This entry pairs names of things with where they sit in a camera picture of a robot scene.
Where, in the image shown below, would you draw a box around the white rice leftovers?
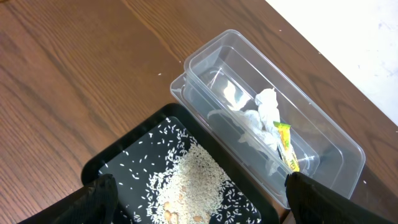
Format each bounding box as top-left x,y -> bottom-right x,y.
98,116 -> 262,224

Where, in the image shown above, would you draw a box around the clear plastic waste bin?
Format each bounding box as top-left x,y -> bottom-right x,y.
170,29 -> 366,208

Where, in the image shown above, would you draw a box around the black plastic tray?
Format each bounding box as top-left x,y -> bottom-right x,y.
81,103 -> 279,223

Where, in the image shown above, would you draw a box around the yellow green snack wrapper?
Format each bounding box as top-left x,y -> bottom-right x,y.
274,121 -> 300,172

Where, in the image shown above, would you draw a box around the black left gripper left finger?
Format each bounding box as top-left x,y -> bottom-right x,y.
18,173 -> 119,224

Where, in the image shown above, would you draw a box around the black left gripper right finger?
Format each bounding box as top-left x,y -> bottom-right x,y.
284,172 -> 390,224

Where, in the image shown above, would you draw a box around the white napkin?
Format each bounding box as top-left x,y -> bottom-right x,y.
207,82 -> 282,159

